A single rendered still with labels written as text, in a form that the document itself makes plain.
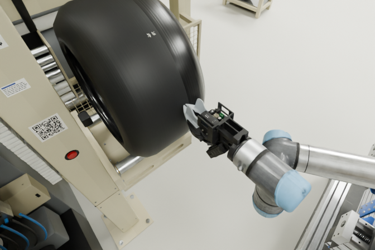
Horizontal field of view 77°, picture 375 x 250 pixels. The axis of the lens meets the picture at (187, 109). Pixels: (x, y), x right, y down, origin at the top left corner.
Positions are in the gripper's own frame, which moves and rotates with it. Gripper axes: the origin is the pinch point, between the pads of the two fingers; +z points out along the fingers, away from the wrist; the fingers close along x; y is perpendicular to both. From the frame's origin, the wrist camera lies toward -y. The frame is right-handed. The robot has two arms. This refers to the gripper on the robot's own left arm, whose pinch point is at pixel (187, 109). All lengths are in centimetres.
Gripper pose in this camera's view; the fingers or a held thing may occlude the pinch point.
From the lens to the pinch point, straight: 66.6
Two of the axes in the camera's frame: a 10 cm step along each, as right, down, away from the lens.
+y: -0.6, -6.8, -7.3
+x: -7.7, 4.9, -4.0
